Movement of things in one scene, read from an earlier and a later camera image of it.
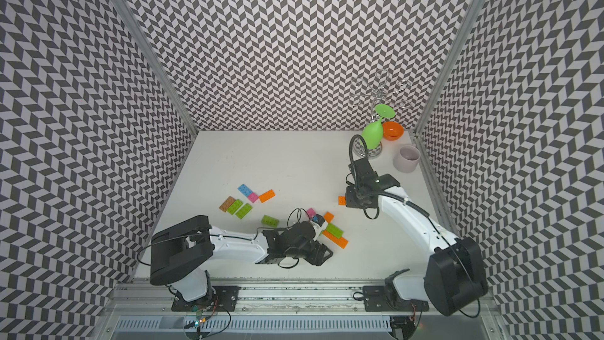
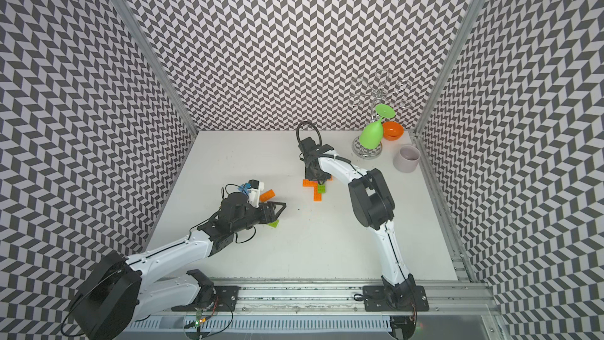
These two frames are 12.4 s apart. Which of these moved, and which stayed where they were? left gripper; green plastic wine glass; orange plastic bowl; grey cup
Moved: left gripper
Stayed: orange plastic bowl; green plastic wine glass; grey cup
